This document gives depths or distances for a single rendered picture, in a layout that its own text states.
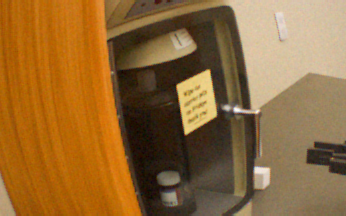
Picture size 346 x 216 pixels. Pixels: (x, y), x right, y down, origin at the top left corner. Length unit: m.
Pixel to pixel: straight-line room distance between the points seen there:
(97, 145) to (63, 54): 0.13
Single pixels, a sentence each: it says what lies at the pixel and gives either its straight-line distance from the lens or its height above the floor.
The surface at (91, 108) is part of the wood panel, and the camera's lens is 0.69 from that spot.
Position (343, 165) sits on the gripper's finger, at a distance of 0.85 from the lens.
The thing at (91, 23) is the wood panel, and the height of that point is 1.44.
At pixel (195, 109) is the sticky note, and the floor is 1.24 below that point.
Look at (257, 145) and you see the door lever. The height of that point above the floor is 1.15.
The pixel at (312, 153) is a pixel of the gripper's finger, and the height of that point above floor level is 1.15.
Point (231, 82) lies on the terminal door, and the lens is 0.99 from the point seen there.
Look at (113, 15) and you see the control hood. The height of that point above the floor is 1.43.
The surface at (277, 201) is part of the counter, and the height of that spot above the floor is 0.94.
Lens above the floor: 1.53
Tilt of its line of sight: 18 degrees down
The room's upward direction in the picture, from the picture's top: 9 degrees counter-clockwise
